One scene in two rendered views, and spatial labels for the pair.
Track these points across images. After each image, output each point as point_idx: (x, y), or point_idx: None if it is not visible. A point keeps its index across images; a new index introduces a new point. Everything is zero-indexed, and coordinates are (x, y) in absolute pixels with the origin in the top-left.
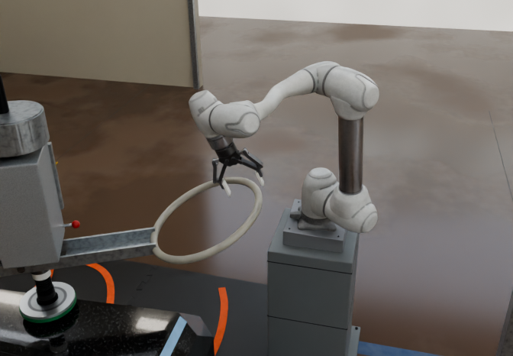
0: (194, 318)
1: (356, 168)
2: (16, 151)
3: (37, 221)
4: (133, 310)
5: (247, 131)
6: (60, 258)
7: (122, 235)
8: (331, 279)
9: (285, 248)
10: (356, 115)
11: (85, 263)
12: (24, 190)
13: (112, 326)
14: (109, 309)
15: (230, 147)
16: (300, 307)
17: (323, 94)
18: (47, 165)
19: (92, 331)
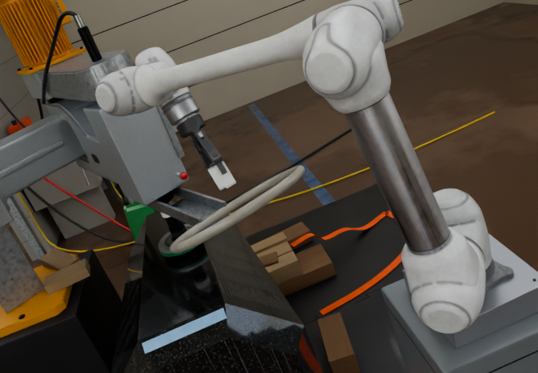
0: (272, 321)
1: (395, 206)
2: (87, 97)
3: (120, 162)
4: (210, 279)
5: (102, 108)
6: (156, 202)
7: (206, 200)
8: None
9: (400, 296)
10: (338, 106)
11: (170, 215)
12: (104, 133)
13: (184, 285)
14: (202, 269)
15: (182, 125)
16: None
17: None
18: (139, 114)
19: (173, 280)
